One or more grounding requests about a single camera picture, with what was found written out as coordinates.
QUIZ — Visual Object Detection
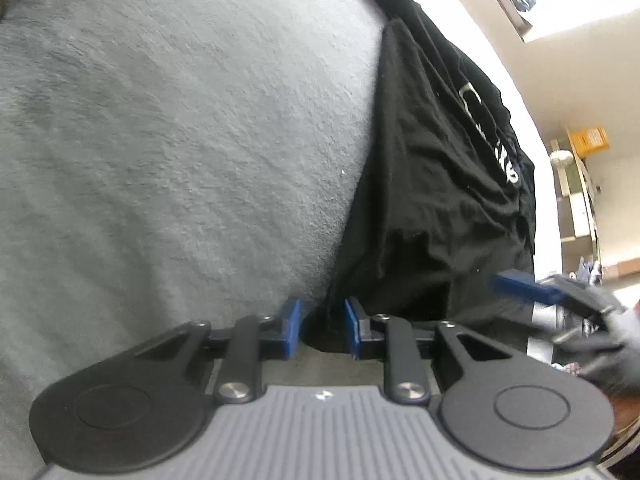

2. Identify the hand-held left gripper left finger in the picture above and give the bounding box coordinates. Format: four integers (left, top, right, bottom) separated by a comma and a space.
132, 299, 302, 405

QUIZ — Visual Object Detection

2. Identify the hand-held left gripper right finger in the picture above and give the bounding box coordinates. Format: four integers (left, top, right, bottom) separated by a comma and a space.
344, 296, 518, 406

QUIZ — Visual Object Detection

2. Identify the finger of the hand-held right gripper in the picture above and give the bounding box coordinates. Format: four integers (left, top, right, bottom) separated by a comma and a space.
489, 269, 563, 307

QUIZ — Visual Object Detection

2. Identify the black printed t-shirt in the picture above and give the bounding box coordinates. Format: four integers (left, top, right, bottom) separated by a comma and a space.
300, 0, 538, 356

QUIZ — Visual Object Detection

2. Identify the person's right forearm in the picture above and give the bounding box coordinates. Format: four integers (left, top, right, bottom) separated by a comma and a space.
611, 394, 640, 436

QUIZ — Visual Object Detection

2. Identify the person's right hand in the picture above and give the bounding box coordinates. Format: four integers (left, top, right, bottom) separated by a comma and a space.
555, 305, 640, 397

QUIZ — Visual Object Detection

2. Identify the yellow box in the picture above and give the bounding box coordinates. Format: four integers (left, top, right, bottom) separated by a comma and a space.
570, 127, 612, 157

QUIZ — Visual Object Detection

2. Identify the grey fleece blanket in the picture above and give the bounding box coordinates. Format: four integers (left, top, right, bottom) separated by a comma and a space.
0, 0, 396, 480

